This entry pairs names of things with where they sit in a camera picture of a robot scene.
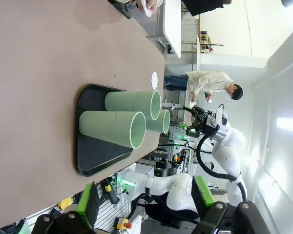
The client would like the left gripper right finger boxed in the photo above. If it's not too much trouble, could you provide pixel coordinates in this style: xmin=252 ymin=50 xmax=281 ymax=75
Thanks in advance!
xmin=190 ymin=175 xmax=269 ymax=234

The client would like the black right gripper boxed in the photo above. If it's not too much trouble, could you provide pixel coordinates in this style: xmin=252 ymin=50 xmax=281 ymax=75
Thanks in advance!
xmin=179 ymin=105 xmax=220 ymax=137

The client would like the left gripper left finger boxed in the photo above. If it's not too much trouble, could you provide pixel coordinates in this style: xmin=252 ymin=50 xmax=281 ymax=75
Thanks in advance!
xmin=31 ymin=181 xmax=101 ymax=234

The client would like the pale green tall cup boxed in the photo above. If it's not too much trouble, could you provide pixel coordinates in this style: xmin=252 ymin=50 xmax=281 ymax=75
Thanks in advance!
xmin=104 ymin=90 xmax=162 ymax=121
xmin=79 ymin=111 xmax=147 ymax=149
xmin=145 ymin=109 xmax=171 ymax=134

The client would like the person's right hand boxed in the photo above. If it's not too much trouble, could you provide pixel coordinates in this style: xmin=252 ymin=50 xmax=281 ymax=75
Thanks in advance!
xmin=144 ymin=0 xmax=159 ymax=12

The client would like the yellow emergency stop button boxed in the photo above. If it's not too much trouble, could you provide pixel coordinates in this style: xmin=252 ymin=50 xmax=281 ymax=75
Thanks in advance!
xmin=57 ymin=197 xmax=73 ymax=209
xmin=114 ymin=216 xmax=132 ymax=230

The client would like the black handheld scanner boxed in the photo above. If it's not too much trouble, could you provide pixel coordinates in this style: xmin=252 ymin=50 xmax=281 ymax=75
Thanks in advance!
xmin=103 ymin=177 xmax=120 ymax=205

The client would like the person in cream shirt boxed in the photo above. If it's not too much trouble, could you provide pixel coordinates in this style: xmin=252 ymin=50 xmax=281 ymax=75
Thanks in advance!
xmin=163 ymin=70 xmax=244 ymax=101

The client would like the black bag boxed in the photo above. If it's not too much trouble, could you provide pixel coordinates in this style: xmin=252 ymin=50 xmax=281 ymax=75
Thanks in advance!
xmin=136 ymin=195 xmax=203 ymax=230

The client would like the black plastic tray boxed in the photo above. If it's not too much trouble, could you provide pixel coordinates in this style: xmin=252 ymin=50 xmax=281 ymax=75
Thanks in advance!
xmin=74 ymin=83 xmax=134 ymax=177

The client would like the wooden shelf unit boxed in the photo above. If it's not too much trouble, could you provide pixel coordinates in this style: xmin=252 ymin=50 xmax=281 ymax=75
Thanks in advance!
xmin=197 ymin=29 xmax=225 ymax=53

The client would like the white folding table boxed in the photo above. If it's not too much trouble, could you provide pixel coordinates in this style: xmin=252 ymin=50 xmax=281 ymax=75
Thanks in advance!
xmin=162 ymin=0 xmax=182 ymax=59

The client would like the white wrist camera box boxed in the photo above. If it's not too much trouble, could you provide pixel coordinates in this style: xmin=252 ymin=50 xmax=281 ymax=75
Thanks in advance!
xmin=216 ymin=108 xmax=229 ymax=126

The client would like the black corrugated cable hose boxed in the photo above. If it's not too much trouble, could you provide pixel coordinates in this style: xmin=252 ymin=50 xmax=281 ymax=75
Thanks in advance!
xmin=196 ymin=134 xmax=249 ymax=203

